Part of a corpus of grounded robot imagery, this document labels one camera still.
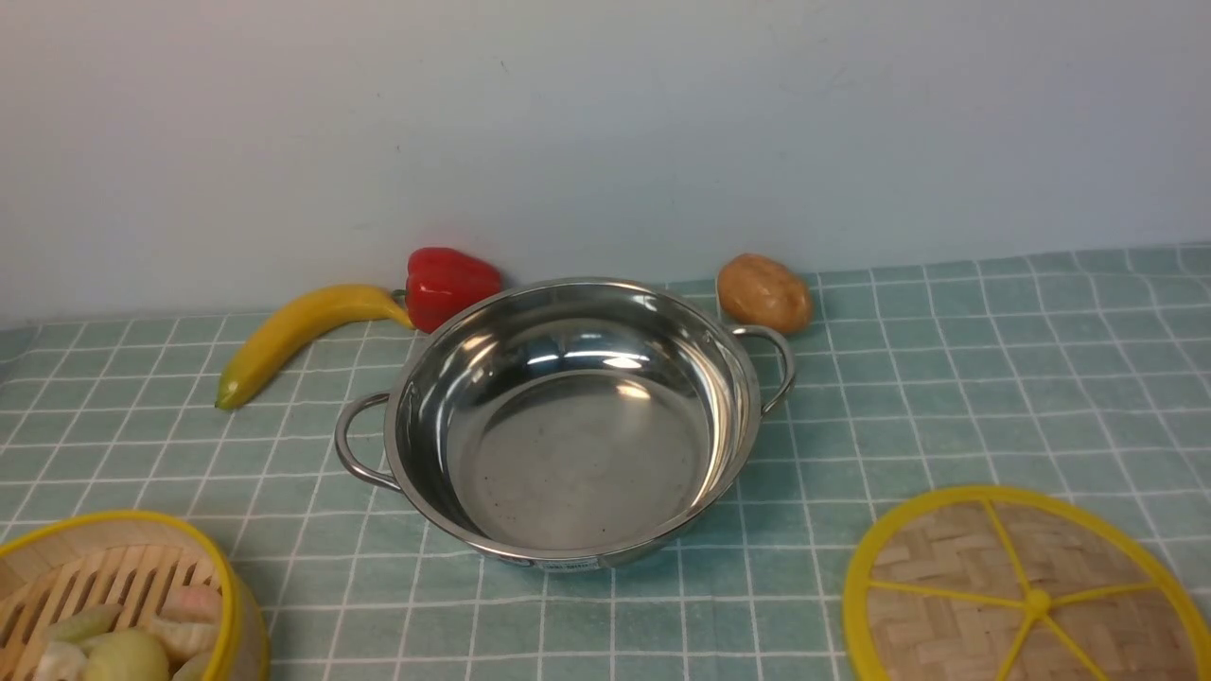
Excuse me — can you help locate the brown potato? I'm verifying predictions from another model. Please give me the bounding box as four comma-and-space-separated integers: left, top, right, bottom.
714, 253, 814, 336

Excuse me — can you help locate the pink dumpling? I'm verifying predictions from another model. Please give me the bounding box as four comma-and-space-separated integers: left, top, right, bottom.
157, 585, 223, 625

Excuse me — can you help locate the green checkered tablecloth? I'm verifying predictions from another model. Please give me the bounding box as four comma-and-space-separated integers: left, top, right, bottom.
1, 244, 1210, 680

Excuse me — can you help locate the stainless steel pot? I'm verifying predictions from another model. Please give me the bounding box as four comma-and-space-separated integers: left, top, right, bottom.
333, 277, 797, 572

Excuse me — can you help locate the red bell pepper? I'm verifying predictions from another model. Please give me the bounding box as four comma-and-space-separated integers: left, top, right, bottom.
396, 247, 503, 333

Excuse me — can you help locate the bamboo steamer basket yellow rim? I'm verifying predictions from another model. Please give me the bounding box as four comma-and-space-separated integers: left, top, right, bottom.
1, 510, 270, 680

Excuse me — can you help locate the woven bamboo steamer lid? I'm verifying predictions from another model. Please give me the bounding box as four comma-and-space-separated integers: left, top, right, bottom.
842, 483, 1210, 680

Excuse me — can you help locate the green round bun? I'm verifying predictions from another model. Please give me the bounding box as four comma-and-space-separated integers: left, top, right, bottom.
81, 629, 170, 680

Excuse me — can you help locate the pale green dumpling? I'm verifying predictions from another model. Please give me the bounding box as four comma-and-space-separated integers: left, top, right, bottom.
44, 602, 124, 645

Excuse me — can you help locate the yellow banana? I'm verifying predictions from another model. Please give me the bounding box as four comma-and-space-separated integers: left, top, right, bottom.
216, 285, 414, 410

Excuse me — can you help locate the white round bun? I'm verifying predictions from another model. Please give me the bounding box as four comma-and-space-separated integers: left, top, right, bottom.
33, 639, 88, 681

